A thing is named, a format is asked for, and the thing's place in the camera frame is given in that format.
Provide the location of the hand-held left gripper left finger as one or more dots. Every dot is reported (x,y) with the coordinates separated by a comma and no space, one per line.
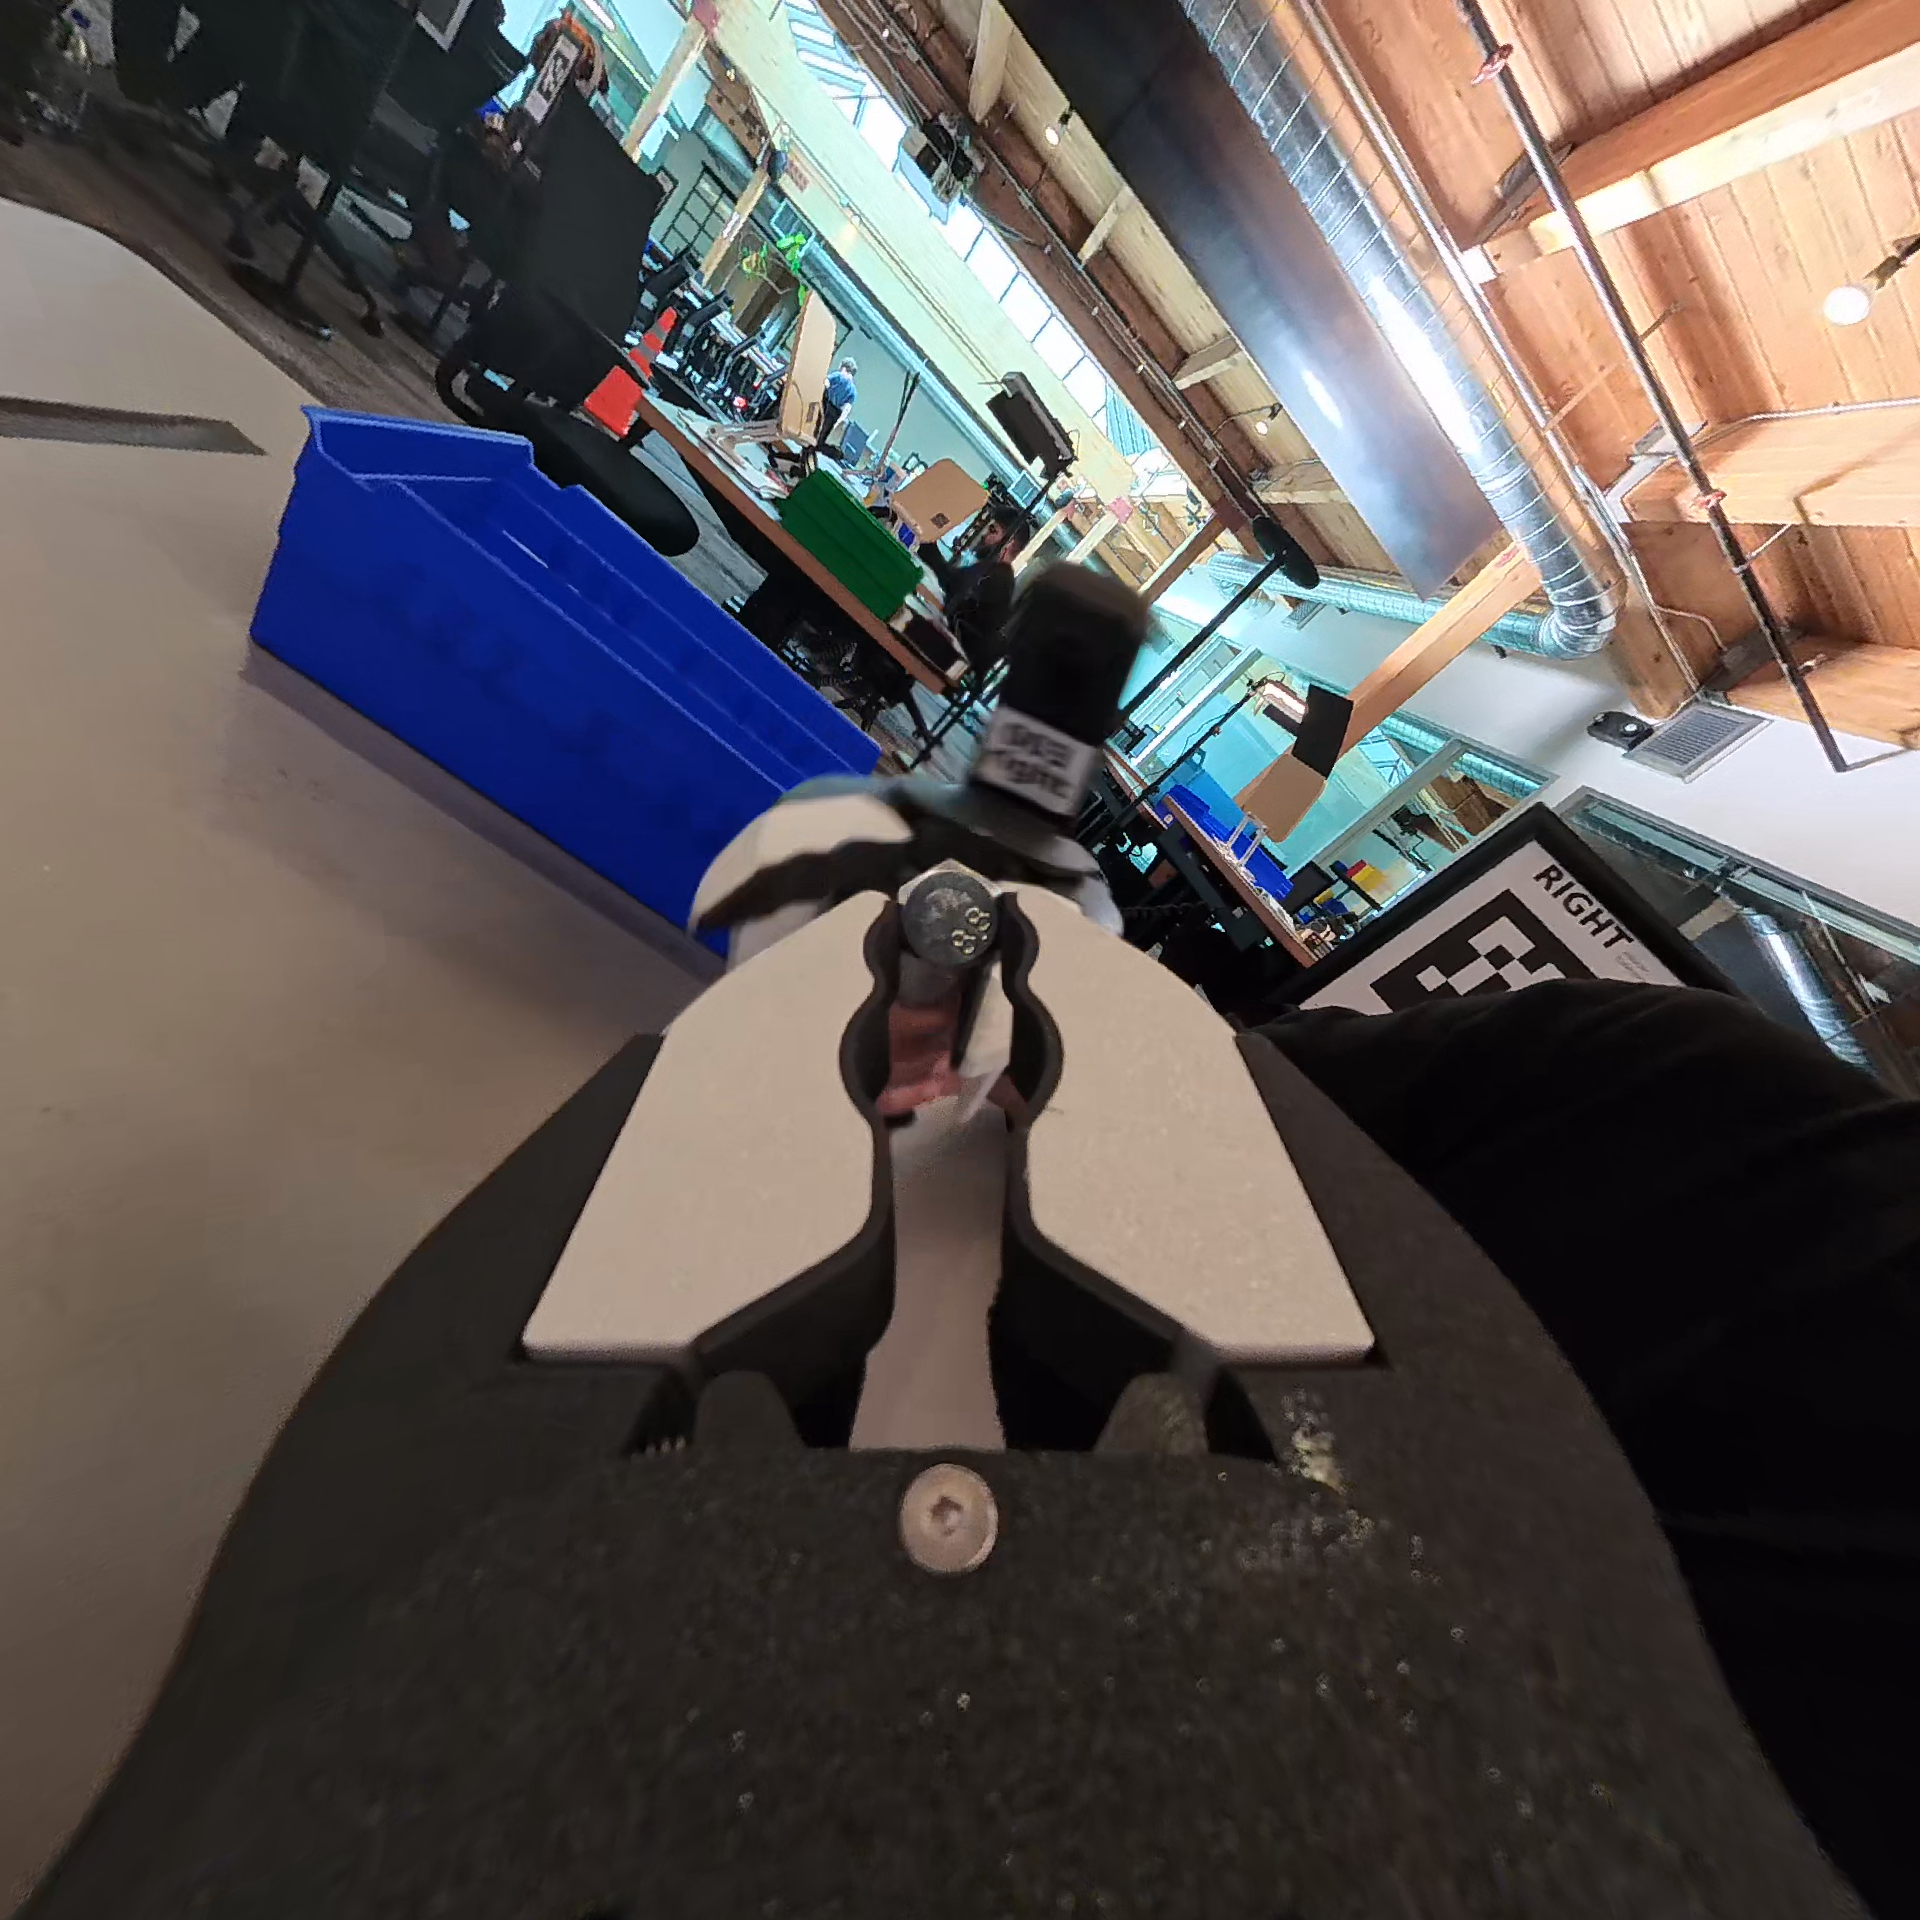
(704,1185)

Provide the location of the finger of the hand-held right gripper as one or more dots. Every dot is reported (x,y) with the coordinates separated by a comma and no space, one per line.
(1088,905)
(795,848)

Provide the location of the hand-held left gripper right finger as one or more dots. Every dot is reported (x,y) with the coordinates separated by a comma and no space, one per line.
(1184,1185)

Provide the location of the steel hex bolt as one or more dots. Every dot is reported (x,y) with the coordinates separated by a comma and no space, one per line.
(948,919)

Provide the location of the blue plastic bin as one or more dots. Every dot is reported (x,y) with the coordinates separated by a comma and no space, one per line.
(524,674)

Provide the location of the person's right hand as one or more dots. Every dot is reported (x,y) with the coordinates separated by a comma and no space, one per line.
(919,1059)

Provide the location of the long wooden work table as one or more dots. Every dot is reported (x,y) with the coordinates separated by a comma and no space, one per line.
(1201,841)
(750,511)

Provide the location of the tilted display board stand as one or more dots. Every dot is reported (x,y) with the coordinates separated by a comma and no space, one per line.
(811,360)
(944,503)

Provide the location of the black studio light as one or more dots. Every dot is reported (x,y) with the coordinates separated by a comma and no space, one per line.
(1033,421)

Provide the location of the green plastic bin stack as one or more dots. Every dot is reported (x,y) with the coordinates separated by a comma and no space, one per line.
(849,533)

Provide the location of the person's black sweater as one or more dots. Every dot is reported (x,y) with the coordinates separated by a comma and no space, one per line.
(1651,1200)

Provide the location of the orange traffic cone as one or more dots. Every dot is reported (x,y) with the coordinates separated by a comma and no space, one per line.
(614,403)

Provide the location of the ceiling projector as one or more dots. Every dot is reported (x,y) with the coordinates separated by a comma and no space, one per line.
(938,151)

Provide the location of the framed code sign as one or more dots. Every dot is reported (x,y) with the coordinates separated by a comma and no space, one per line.
(1651,968)

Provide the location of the black office chair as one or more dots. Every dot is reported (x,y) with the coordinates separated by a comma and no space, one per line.
(584,194)
(300,90)

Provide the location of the round ceiling lamp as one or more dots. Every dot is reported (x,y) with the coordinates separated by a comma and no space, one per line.
(1846,303)

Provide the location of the black ceiling duct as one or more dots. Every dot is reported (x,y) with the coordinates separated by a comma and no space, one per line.
(1275,270)

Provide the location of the silver spiral air duct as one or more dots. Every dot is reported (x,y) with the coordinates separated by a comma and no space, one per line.
(1424,300)

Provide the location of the white wall vent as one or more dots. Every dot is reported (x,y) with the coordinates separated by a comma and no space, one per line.
(1694,738)

